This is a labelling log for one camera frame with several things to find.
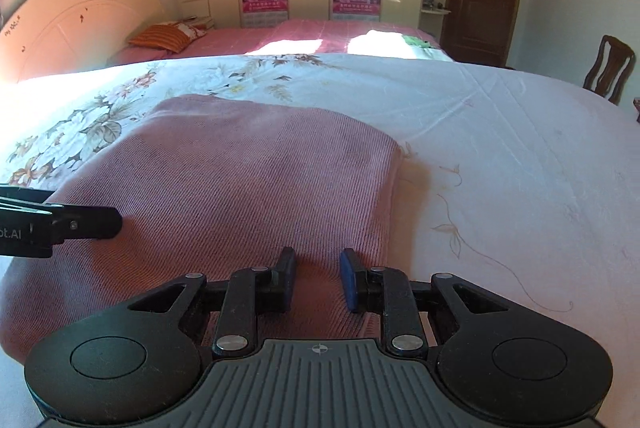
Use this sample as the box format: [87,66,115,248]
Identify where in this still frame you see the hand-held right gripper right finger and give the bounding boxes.
[340,248,511,356]

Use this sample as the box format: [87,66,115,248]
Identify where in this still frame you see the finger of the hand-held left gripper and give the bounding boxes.
[0,185,123,243]

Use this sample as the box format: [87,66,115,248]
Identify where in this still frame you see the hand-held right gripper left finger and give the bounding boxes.
[127,246,297,356]

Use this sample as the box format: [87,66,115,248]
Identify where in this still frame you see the pink knit sweater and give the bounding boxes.
[0,94,403,364]

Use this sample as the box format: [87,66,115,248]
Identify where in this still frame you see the orange striped pillow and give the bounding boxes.
[127,22,208,54]

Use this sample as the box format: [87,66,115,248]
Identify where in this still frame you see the cream curved headboard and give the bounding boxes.
[0,0,173,84]

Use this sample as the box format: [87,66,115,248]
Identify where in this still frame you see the white floral bed sheet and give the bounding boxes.
[0,53,640,428]

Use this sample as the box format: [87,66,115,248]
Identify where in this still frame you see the pink bedspread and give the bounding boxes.
[107,19,453,69]

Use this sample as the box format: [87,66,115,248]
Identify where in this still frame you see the dark wooden chair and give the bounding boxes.
[582,34,637,105]

